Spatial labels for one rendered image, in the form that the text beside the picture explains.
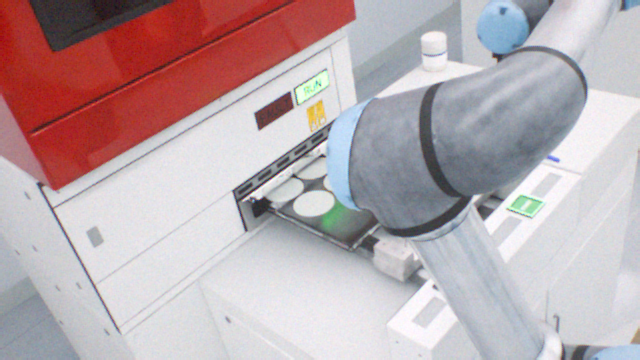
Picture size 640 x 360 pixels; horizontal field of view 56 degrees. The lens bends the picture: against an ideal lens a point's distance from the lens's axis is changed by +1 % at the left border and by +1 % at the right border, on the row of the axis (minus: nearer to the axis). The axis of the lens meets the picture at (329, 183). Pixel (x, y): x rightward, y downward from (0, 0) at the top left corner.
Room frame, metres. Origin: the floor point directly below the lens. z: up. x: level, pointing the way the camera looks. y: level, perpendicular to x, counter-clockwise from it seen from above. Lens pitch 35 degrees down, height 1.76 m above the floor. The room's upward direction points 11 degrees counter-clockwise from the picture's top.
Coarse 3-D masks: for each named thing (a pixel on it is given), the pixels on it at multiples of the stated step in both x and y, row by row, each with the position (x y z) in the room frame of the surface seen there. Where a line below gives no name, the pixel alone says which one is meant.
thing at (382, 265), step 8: (480, 200) 1.08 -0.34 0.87; (392, 240) 0.99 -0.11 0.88; (400, 240) 0.98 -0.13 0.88; (416, 256) 0.92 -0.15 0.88; (376, 264) 0.94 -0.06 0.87; (384, 264) 0.92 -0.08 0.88; (392, 264) 0.91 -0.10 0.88; (416, 264) 0.91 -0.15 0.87; (384, 272) 0.92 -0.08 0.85; (392, 272) 0.91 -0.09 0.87; (400, 272) 0.89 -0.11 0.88; (408, 272) 0.90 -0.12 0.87
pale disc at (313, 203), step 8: (312, 192) 1.20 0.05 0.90; (320, 192) 1.19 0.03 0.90; (296, 200) 1.18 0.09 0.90; (304, 200) 1.17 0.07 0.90; (312, 200) 1.16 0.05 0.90; (320, 200) 1.16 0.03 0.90; (328, 200) 1.15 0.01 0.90; (296, 208) 1.14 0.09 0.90; (304, 208) 1.14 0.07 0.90; (312, 208) 1.13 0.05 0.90; (320, 208) 1.13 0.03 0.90; (328, 208) 1.12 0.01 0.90
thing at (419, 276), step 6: (360, 246) 1.02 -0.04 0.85; (354, 252) 1.03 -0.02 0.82; (360, 252) 1.02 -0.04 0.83; (366, 252) 1.01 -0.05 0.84; (372, 252) 1.00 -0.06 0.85; (366, 258) 1.01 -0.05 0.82; (420, 270) 0.91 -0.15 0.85; (414, 276) 0.91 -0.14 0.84; (420, 276) 0.90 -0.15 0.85; (426, 276) 0.89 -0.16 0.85; (414, 282) 0.91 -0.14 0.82; (420, 282) 0.90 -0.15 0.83
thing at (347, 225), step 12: (324, 156) 1.35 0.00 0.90; (300, 180) 1.26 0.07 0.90; (312, 180) 1.25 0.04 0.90; (276, 204) 1.18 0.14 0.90; (288, 204) 1.17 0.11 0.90; (336, 204) 1.13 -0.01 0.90; (300, 216) 1.11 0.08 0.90; (312, 216) 1.10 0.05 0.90; (324, 216) 1.09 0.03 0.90; (336, 216) 1.09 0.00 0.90; (348, 216) 1.08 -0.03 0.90; (360, 216) 1.07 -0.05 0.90; (372, 216) 1.06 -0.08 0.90; (324, 228) 1.05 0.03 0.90; (336, 228) 1.04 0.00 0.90; (348, 228) 1.03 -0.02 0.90; (360, 228) 1.03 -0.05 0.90; (348, 240) 0.99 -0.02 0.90
